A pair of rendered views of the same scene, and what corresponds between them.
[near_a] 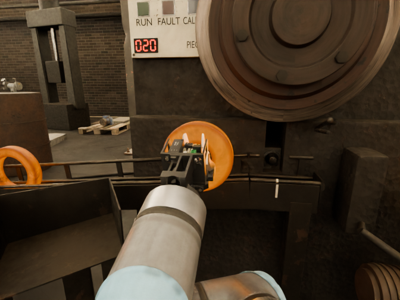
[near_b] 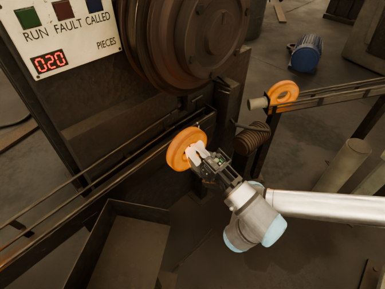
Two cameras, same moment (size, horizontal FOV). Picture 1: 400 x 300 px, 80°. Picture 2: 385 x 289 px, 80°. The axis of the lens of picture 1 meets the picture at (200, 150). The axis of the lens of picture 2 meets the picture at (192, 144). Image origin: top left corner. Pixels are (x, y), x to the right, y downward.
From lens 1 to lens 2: 0.59 m
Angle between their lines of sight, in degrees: 53
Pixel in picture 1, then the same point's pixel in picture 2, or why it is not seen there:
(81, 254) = (148, 249)
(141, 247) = (266, 215)
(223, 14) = (167, 38)
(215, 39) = (158, 55)
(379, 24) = not seen: hidden behind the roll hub
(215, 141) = (199, 137)
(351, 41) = (240, 42)
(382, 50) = not seen: hidden behind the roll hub
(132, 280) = (276, 224)
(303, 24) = (223, 40)
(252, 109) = (182, 92)
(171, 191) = (244, 188)
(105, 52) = not seen: outside the picture
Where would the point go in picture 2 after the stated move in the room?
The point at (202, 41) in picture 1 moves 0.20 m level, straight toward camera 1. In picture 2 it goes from (144, 58) to (202, 82)
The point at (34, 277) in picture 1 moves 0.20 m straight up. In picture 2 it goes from (146, 280) to (134, 260)
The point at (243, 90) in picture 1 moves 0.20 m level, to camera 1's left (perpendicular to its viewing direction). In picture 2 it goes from (180, 84) to (135, 114)
